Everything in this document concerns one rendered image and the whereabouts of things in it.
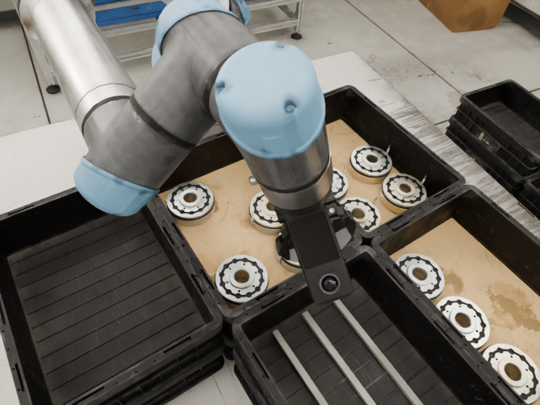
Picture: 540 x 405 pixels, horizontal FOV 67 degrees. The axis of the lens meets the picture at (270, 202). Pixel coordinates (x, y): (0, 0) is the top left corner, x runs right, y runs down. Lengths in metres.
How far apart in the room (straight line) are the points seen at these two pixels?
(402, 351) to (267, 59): 0.64
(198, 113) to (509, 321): 0.75
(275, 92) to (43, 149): 1.12
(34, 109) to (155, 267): 1.97
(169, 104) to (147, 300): 0.52
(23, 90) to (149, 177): 2.51
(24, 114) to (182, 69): 2.36
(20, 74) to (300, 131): 2.80
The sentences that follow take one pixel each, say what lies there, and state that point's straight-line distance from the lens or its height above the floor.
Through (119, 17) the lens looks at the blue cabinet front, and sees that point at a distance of 2.68.
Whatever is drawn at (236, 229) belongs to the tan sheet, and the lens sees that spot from 0.90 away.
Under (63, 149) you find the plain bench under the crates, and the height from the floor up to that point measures 0.70.
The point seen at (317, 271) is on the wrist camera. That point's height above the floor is 1.19.
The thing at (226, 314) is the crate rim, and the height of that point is 0.93.
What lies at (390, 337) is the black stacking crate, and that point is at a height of 0.83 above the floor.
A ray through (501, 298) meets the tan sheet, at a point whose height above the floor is 0.83.
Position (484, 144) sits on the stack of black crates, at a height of 0.49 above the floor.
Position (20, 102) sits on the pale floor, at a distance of 2.81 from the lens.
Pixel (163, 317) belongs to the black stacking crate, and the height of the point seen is 0.83.
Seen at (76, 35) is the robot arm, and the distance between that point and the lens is 0.56.
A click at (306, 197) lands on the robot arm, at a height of 1.28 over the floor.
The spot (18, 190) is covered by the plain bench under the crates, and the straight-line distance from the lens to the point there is 1.27.
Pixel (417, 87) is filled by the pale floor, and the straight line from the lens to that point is 2.95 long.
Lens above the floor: 1.57
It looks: 51 degrees down
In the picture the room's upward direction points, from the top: 6 degrees clockwise
